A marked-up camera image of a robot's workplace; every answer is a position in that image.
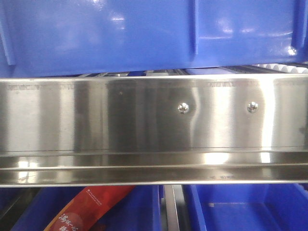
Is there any red snack package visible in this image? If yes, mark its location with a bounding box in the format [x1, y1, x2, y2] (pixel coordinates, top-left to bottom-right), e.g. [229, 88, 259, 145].
[44, 186, 135, 231]

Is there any lower right blue bin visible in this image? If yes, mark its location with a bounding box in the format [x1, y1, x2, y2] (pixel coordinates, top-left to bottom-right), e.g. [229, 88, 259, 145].
[183, 184, 308, 231]

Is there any white roller track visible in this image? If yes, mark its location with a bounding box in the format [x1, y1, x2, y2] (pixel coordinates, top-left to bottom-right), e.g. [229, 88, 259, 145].
[252, 63, 308, 74]

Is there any large blue plastic bin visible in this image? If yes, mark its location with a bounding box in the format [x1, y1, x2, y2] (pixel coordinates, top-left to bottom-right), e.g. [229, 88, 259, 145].
[0, 0, 308, 77]

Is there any metal divider post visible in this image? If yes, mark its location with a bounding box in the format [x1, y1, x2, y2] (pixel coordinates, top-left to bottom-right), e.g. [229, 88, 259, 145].
[164, 185, 191, 231]

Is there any right silver screw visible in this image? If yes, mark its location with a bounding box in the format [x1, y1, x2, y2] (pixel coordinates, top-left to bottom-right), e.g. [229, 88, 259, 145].
[247, 102, 258, 113]

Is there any left silver screw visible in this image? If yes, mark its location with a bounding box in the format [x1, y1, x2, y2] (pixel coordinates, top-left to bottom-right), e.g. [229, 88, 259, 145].
[178, 102, 190, 114]

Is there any silver screw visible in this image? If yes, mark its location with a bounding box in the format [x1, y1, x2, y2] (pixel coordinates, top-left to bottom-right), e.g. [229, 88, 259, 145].
[178, 102, 190, 114]
[247, 102, 258, 113]

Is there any stainless steel shelf rail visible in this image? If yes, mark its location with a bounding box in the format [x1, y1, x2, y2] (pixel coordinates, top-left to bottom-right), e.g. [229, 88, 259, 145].
[0, 74, 308, 187]

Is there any lower left blue bin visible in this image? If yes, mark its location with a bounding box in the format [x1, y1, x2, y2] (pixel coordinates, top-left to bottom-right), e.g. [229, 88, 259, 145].
[12, 186, 162, 231]

